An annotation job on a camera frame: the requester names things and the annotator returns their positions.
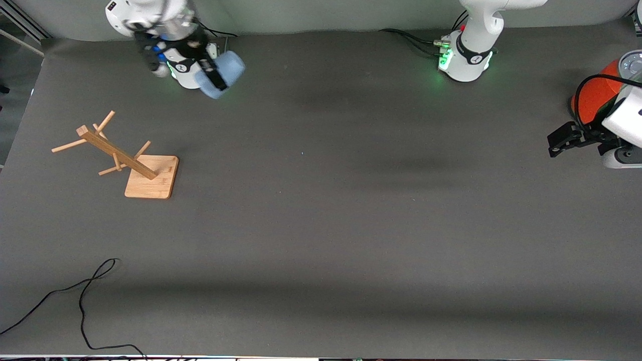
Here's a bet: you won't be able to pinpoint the light blue cup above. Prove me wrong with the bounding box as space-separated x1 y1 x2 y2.
194 50 246 100

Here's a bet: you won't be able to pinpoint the wooden cup rack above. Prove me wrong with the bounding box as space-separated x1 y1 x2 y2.
51 110 180 200

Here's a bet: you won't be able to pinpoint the orange cylindrical can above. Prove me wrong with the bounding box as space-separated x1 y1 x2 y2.
570 50 642 126

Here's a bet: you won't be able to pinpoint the black right base cables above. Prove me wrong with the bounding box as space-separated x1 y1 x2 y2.
196 18 238 60

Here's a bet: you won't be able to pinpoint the black base cables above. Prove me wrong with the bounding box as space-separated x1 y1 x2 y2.
196 18 238 60
378 10 470 57

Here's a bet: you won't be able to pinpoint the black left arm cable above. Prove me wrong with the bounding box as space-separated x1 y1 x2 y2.
573 74 642 129

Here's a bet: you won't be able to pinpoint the aluminium frame rail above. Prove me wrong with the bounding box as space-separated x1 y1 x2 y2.
0 0 52 42

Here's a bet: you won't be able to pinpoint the black left base cables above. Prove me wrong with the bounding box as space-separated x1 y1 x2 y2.
378 10 470 57

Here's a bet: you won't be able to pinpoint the thin black loose cable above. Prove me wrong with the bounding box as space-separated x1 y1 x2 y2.
0 258 147 359

